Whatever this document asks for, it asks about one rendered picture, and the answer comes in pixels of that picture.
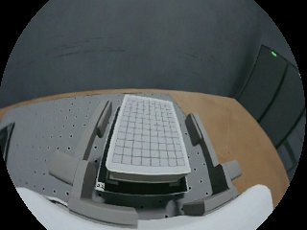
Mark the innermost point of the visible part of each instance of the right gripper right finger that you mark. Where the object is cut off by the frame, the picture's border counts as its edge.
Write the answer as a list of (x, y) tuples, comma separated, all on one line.
[(220, 174)]

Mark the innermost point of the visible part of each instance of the grey perforated base plate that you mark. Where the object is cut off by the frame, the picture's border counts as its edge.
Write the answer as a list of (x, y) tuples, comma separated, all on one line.
[(47, 126)]

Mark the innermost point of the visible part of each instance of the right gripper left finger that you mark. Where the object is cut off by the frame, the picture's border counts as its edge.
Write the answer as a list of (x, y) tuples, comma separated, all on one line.
[(80, 173)]

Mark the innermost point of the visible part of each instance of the white deep-well block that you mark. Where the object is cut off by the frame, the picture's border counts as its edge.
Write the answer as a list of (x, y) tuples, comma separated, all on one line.
[(146, 146)]

